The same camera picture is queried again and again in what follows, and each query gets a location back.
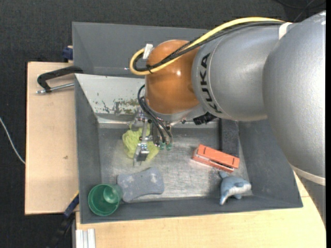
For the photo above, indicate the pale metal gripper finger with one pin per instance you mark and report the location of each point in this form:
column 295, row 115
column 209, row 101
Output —
column 144, row 151
column 136, row 157

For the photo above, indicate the yellow-green cloth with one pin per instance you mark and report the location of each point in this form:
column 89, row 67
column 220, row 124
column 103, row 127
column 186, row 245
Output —
column 129, row 143

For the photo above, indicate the grey-blue sponge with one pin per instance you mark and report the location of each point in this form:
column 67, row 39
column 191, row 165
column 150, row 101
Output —
column 142, row 183

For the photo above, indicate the grey metal bin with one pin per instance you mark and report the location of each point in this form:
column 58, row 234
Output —
column 181, row 179

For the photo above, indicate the green plastic cup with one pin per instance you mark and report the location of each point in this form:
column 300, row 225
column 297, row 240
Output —
column 101, row 203

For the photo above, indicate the red-brown flat block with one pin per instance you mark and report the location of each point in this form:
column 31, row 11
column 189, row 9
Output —
column 216, row 158

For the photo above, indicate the dark green flat block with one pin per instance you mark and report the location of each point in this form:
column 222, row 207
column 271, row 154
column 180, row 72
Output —
column 229, row 138

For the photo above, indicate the pale wood board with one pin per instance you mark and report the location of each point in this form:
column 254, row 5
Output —
column 50, row 143

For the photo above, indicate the blue toy dolphin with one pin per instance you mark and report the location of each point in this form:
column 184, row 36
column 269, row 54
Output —
column 234, row 187

